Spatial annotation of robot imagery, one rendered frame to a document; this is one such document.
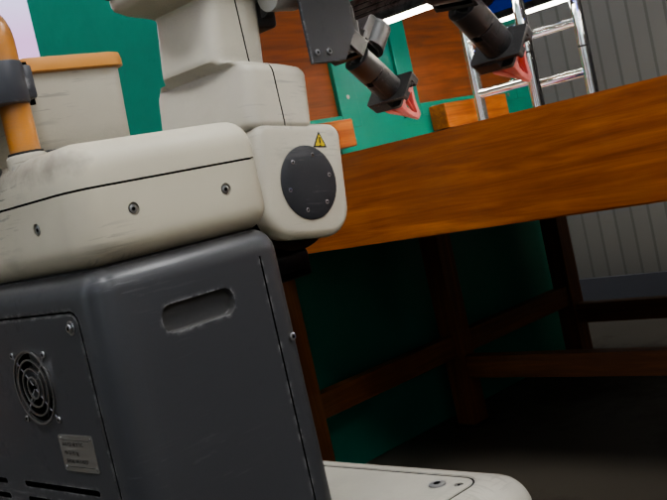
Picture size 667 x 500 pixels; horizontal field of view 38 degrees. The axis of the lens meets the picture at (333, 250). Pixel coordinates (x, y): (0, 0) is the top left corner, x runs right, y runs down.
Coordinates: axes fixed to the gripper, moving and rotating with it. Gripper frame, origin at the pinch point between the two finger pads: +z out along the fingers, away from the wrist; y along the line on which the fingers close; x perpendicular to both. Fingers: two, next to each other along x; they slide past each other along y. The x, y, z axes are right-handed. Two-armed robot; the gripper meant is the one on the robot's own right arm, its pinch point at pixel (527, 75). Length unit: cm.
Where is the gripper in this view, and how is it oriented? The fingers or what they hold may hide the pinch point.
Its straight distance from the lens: 176.6
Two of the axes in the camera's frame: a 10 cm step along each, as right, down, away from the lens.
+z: 6.5, 4.8, 5.8
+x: -2.9, 8.7, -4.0
